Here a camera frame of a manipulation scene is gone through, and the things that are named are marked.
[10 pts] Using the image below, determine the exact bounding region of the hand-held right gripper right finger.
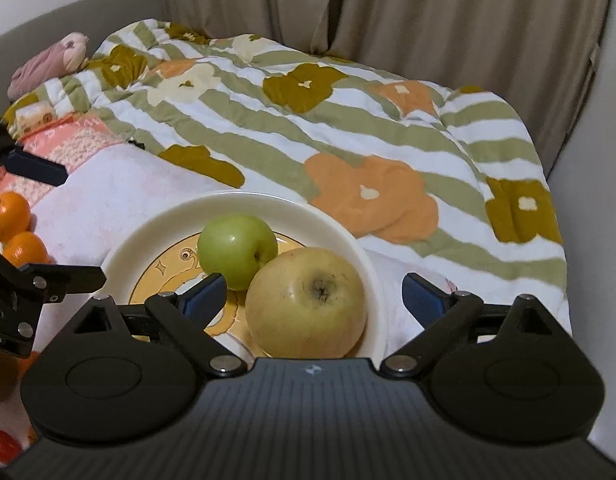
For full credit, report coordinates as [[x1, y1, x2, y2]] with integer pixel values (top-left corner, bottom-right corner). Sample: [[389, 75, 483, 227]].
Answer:
[[379, 272, 556, 378]]

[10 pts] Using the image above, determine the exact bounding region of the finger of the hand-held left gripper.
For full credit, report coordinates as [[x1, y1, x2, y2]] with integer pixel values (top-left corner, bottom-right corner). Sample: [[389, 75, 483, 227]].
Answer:
[[0, 245, 107, 312], [0, 120, 68, 187]]

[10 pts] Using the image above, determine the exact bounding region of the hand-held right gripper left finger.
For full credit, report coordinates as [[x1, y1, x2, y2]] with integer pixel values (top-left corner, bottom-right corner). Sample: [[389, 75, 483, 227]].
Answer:
[[70, 272, 247, 378]]

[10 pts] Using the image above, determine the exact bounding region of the orange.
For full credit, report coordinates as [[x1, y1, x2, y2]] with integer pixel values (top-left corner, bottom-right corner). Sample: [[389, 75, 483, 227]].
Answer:
[[2, 230, 51, 267], [0, 191, 32, 243]]

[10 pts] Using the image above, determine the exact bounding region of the small green apple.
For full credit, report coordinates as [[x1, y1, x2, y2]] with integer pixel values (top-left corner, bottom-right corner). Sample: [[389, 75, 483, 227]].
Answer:
[[197, 214, 279, 291]]

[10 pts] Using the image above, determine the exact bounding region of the cream ceramic bowl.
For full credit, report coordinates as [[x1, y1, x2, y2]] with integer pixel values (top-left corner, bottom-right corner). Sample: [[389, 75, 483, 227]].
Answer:
[[100, 191, 383, 361]]

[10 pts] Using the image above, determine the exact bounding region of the yellow pear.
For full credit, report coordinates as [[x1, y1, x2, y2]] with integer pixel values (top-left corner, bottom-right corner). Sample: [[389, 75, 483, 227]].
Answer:
[[244, 247, 369, 359]]

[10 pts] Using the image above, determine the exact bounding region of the red cherry tomato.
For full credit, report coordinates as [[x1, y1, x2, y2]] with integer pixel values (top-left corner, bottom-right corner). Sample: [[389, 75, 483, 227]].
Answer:
[[0, 430, 19, 465]]

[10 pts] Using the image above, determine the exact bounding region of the orange printed pillow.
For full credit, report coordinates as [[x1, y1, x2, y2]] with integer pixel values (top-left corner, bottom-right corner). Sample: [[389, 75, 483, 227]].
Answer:
[[8, 100, 54, 136]]

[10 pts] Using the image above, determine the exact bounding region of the pink plush toy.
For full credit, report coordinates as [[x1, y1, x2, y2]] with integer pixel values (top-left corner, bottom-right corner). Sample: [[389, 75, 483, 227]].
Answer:
[[8, 31, 91, 101]]

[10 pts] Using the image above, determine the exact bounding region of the beige padded headboard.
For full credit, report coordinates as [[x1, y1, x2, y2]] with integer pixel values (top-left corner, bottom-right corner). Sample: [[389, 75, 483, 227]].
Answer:
[[0, 0, 169, 116]]

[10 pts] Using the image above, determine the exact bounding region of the floral striped quilt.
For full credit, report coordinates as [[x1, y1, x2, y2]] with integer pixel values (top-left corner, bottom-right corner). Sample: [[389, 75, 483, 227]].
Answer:
[[2, 19, 571, 333]]

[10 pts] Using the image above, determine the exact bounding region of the beige curtain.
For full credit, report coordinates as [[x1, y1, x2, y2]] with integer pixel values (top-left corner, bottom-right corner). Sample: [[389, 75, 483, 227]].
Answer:
[[155, 0, 616, 176]]

